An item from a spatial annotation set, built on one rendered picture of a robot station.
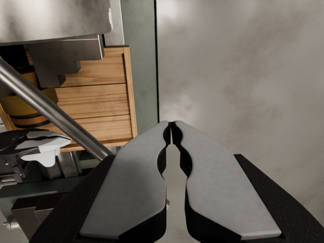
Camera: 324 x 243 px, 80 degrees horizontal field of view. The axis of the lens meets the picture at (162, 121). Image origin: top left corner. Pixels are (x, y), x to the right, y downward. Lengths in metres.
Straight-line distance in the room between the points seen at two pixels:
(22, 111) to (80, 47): 0.14
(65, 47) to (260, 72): 1.62
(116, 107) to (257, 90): 1.46
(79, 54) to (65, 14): 0.10
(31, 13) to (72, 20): 0.04
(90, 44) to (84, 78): 0.25
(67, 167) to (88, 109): 0.25
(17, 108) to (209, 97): 1.46
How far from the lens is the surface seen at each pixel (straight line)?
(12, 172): 0.49
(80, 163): 0.79
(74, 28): 0.26
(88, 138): 0.16
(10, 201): 0.85
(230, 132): 1.95
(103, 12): 0.31
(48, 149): 0.43
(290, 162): 2.64
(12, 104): 0.38
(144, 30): 0.90
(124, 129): 0.64
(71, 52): 0.35
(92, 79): 0.58
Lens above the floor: 1.43
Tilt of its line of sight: 60 degrees down
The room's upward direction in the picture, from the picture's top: 162 degrees clockwise
